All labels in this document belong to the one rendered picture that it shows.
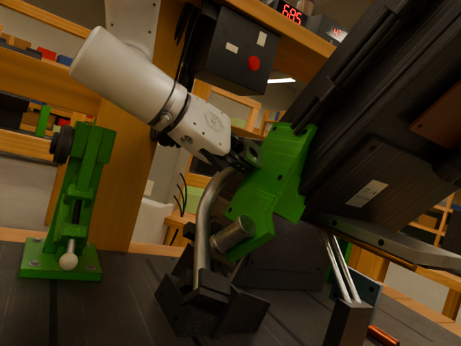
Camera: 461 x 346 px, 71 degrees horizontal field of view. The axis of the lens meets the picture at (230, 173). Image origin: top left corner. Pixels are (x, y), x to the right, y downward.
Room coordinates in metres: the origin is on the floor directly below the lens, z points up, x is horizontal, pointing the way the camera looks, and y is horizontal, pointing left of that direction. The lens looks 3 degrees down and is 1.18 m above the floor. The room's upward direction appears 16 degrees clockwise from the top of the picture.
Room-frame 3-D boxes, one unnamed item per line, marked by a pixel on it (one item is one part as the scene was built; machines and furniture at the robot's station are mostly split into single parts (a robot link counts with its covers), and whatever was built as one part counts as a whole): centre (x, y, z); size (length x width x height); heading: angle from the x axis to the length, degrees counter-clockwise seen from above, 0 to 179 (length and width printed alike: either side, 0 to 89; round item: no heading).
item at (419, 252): (0.65, -0.24, 1.11); 0.39 x 0.16 x 0.03; 30
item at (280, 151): (0.60, -0.09, 1.17); 0.13 x 0.12 x 0.20; 120
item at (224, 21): (0.82, 0.07, 1.43); 0.17 x 0.12 x 0.15; 120
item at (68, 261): (0.54, 0.22, 0.96); 0.06 x 0.03 x 0.06; 30
